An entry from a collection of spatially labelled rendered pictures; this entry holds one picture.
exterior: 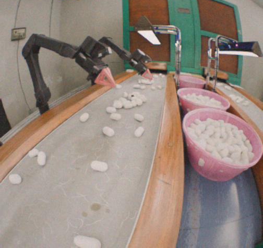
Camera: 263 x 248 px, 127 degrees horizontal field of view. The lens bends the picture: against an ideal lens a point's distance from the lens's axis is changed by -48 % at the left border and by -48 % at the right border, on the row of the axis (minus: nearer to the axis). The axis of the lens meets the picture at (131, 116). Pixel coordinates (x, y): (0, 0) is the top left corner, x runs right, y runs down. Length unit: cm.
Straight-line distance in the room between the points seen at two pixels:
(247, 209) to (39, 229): 42
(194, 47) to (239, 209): 127
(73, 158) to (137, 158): 14
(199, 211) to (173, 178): 12
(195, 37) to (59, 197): 140
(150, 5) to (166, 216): 148
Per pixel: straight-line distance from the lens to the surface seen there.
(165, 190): 18
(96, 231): 19
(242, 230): 34
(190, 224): 27
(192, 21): 140
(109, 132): 30
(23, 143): 38
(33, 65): 66
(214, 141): 34
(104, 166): 22
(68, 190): 23
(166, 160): 22
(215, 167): 28
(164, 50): 131
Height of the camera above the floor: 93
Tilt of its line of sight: 28 degrees down
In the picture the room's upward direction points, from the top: 2 degrees counter-clockwise
